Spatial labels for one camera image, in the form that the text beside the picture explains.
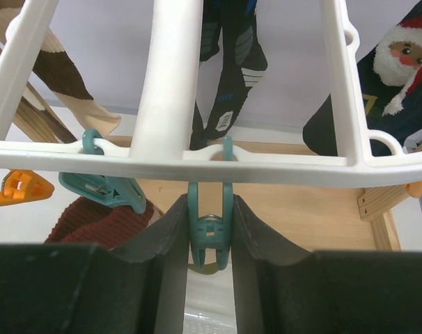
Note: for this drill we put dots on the white plastic basket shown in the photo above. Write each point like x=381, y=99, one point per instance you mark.
x=202, y=322

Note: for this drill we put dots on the wooden hanging rack frame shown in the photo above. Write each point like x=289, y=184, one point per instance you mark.
x=314, y=218

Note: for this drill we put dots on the black blue sport sock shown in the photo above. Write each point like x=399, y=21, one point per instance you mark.
x=231, y=26

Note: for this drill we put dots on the brown cream striped sock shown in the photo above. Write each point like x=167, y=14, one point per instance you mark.
x=57, y=71

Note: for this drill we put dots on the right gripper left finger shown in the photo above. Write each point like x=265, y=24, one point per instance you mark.
x=138, y=287

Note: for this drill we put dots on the teal clothes peg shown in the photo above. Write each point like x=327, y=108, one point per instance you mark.
x=106, y=190
x=210, y=231

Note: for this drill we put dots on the white round clip hanger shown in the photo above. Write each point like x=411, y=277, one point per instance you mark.
x=159, y=145

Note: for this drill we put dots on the orange clothes peg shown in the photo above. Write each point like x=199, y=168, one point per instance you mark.
x=22, y=186

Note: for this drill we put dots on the black santa sock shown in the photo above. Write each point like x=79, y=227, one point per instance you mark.
x=391, y=79

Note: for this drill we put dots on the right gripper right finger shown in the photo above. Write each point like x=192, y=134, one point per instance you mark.
x=281, y=288

